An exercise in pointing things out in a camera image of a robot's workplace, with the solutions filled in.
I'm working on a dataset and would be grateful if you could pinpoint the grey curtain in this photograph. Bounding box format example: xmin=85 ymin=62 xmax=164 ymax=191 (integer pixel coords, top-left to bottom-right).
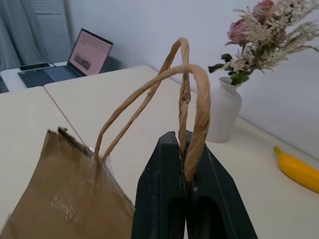
xmin=0 ymin=0 xmax=72 ymax=73

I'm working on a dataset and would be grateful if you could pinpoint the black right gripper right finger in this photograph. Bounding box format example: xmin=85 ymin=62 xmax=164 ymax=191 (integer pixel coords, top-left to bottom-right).
xmin=184 ymin=129 xmax=259 ymax=239

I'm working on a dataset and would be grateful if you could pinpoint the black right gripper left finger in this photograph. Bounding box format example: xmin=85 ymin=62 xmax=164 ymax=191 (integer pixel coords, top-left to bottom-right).
xmin=131 ymin=131 xmax=187 ymax=239

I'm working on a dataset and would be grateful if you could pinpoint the brown paper bag with handles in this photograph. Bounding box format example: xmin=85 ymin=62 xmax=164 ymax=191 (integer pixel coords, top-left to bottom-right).
xmin=0 ymin=37 xmax=211 ymax=239

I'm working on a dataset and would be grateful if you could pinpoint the open dark laptop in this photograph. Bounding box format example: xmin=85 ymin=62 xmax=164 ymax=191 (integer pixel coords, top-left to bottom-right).
xmin=17 ymin=28 xmax=114 ymax=89

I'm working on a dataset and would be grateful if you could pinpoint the white ceramic vase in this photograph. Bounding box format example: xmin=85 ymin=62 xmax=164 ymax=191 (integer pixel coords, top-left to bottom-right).
xmin=206 ymin=76 xmax=243 ymax=143

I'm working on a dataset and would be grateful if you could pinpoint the black smartphone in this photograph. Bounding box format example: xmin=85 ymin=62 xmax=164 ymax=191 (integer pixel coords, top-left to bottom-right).
xmin=19 ymin=63 xmax=51 ymax=71

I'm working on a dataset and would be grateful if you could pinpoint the white side table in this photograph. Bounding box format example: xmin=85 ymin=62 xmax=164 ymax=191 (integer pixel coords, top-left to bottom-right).
xmin=0 ymin=61 xmax=83 ymax=93

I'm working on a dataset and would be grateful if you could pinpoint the dried pink flower bouquet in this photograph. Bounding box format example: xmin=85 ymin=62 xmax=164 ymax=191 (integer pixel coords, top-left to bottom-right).
xmin=208 ymin=0 xmax=319 ymax=86

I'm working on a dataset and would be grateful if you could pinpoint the yellow banana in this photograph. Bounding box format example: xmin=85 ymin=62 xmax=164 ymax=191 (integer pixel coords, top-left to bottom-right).
xmin=273 ymin=145 xmax=319 ymax=194

